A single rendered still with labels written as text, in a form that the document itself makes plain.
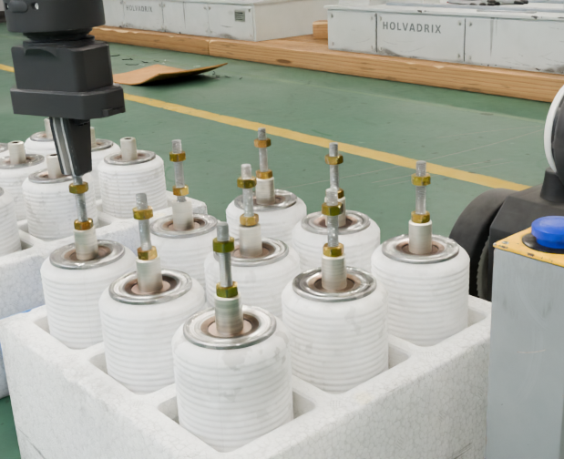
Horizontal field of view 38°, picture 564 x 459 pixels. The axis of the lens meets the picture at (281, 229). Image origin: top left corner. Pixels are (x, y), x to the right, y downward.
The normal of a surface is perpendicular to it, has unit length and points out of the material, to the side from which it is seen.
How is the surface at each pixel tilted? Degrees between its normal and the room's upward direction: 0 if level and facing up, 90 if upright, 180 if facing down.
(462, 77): 90
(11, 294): 90
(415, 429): 90
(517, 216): 45
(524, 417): 90
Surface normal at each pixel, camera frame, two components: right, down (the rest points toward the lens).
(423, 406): 0.66, 0.22
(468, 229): -0.60, -0.43
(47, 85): -0.50, 0.32
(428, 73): -0.78, 0.24
